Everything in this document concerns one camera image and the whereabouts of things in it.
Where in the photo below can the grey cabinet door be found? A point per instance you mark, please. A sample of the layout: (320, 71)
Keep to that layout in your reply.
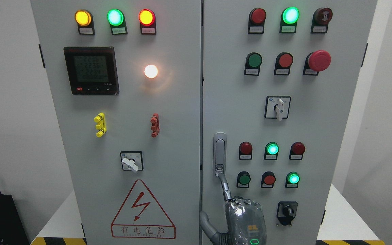
(235, 104)
(172, 159)

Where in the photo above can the red lit indicator light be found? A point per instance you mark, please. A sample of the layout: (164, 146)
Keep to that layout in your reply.
(147, 20)

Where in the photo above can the green lit indicator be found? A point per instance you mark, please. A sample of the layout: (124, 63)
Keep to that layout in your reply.
(271, 151)
(289, 19)

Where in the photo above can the dark red buzzer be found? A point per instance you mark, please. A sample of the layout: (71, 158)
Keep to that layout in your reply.
(320, 20)

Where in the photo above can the white glowing indicator lamp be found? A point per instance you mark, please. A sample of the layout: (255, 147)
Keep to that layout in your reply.
(151, 71)

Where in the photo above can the black rotary knob switch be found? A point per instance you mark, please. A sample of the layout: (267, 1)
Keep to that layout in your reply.
(286, 212)

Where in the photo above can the yellow terminal clip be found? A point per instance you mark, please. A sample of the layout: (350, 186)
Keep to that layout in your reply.
(100, 124)

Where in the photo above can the green indicator light top left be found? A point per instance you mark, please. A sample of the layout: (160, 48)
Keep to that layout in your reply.
(117, 22)

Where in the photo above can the silver door handle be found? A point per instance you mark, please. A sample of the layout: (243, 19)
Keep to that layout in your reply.
(219, 152)

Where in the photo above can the red push button lower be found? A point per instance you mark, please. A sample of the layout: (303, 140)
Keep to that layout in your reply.
(267, 180)

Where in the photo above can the left door white rotary switch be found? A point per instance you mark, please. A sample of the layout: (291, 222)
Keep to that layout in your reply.
(132, 161)

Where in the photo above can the green push button upper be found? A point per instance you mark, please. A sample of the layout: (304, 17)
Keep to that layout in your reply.
(252, 64)

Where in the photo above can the red push button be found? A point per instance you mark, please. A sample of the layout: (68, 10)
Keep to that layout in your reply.
(267, 180)
(283, 64)

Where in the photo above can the green push button lower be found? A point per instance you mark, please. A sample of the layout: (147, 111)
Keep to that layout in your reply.
(243, 180)

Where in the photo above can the upper white rotary switch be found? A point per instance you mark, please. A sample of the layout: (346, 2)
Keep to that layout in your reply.
(277, 107)

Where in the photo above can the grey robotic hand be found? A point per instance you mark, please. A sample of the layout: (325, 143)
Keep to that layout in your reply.
(245, 220)

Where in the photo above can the red terminal clip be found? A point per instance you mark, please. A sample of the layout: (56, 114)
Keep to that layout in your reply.
(154, 125)

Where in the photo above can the yellow indicator light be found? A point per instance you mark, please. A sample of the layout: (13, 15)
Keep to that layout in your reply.
(85, 23)

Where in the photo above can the red push button upper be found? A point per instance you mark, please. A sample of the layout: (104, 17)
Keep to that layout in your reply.
(283, 64)

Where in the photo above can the green lit indicator middle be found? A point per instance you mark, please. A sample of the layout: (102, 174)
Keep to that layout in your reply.
(271, 151)

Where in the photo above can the dark red indicator top right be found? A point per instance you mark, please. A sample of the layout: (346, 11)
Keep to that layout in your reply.
(256, 21)

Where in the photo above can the black digital power meter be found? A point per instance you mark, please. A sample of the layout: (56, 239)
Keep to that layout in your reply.
(92, 70)

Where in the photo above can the green lit button lower right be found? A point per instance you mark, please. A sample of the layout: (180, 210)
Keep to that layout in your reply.
(292, 180)

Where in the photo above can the green push button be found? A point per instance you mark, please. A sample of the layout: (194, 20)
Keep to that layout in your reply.
(243, 180)
(252, 64)

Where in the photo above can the black box with antenna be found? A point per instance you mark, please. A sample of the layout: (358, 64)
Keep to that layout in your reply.
(11, 229)

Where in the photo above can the dark red indicator middle right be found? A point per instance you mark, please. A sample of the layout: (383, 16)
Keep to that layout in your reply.
(297, 151)

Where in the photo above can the green lit indicator top right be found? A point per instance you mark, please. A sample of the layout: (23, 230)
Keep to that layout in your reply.
(289, 19)

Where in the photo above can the red electric hazard warning sticker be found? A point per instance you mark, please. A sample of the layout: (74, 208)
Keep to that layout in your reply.
(142, 216)

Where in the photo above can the red emergency stop mushroom button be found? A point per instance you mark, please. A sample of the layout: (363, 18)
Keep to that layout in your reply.
(316, 62)

